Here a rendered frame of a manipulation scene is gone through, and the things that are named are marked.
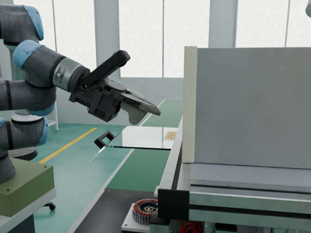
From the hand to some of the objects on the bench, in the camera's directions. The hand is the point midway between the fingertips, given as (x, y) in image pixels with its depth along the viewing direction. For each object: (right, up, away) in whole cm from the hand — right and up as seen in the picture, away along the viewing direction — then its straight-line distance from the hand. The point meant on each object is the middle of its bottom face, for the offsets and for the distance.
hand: (156, 109), depth 63 cm
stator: (-2, -35, +29) cm, 46 cm away
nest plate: (-2, -37, +29) cm, 47 cm away
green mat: (+28, -29, +76) cm, 87 cm away
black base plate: (-3, -41, +17) cm, 45 cm away
